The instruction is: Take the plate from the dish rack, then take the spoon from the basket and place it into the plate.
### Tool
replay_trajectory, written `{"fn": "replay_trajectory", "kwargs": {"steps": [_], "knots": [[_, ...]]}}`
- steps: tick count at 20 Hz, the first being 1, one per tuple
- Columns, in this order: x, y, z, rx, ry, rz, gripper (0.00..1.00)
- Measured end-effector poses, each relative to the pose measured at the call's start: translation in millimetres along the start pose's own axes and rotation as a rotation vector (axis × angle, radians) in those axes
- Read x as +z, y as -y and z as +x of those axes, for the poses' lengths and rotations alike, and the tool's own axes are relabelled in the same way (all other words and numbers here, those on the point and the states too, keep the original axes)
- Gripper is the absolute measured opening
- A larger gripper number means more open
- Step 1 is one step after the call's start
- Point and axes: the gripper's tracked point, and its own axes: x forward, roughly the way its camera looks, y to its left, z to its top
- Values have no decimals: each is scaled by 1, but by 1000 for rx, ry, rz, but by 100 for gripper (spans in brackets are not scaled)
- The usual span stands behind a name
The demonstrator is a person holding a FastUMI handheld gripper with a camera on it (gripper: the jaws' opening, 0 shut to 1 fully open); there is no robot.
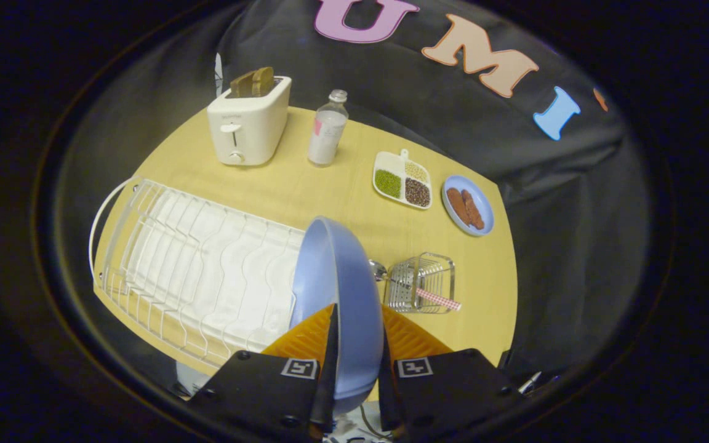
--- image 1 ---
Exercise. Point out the white divided tray with beans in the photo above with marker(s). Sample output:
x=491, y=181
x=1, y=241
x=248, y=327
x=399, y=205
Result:
x=402, y=181

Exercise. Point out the white toaster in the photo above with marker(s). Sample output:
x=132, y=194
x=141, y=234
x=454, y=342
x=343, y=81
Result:
x=247, y=126

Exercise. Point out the small blue plate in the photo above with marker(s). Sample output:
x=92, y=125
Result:
x=477, y=203

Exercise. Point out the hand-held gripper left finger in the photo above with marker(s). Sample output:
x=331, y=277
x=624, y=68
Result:
x=330, y=363

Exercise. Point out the brown sausage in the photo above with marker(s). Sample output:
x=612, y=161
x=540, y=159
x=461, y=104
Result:
x=472, y=209
x=458, y=206

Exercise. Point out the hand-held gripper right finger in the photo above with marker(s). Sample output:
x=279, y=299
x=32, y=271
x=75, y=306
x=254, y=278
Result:
x=386, y=375

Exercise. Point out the black backdrop cloth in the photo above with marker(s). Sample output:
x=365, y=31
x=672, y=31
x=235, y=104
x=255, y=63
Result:
x=453, y=123

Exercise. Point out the brown toast slice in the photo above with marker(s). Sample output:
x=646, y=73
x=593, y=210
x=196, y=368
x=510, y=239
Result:
x=263, y=81
x=243, y=84

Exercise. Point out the clear plastic bottle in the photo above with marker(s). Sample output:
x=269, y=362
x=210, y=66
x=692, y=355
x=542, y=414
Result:
x=327, y=132

